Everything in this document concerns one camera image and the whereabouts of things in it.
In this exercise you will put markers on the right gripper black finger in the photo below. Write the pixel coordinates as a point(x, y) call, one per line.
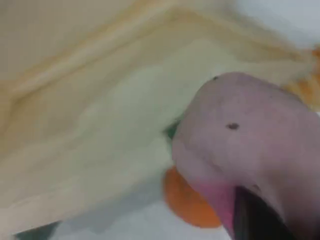
point(255, 220)

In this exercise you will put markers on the orange persimmon fruit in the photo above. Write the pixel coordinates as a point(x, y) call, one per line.
point(185, 202)

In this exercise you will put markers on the pink peach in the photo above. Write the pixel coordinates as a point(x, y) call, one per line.
point(250, 150)

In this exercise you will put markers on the ridged golden bread roll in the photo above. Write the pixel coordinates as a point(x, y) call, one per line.
point(303, 87)

